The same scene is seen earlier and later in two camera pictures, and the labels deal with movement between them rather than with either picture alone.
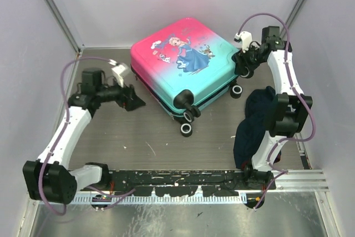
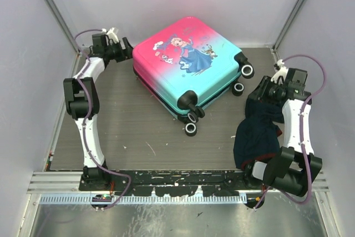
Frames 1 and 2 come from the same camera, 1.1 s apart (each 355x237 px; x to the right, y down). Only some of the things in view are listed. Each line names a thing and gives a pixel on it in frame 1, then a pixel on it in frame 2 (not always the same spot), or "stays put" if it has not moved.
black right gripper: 240,58 → 259,92
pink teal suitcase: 181,66 stays put
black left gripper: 127,98 → 127,53
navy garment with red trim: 251,129 stays put
